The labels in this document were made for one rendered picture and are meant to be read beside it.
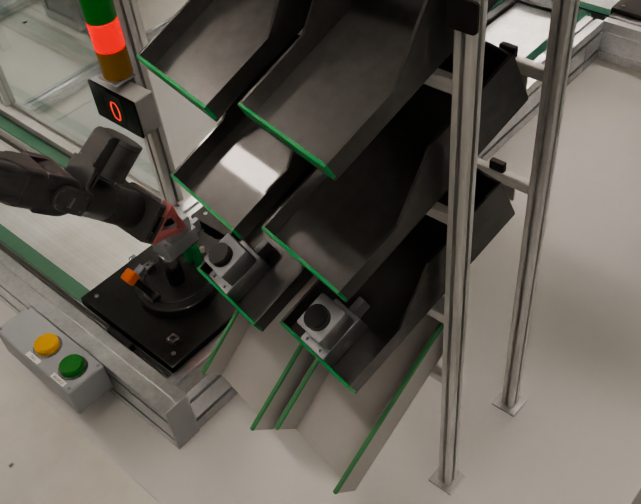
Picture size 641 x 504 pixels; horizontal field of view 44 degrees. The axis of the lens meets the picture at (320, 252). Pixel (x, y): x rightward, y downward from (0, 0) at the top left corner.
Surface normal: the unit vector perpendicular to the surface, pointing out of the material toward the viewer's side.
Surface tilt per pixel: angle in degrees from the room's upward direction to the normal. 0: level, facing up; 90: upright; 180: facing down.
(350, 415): 45
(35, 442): 0
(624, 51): 90
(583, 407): 0
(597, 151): 0
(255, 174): 25
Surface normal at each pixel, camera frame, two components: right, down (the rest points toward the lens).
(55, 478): -0.09, -0.70
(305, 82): -0.41, -0.43
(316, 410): -0.61, -0.15
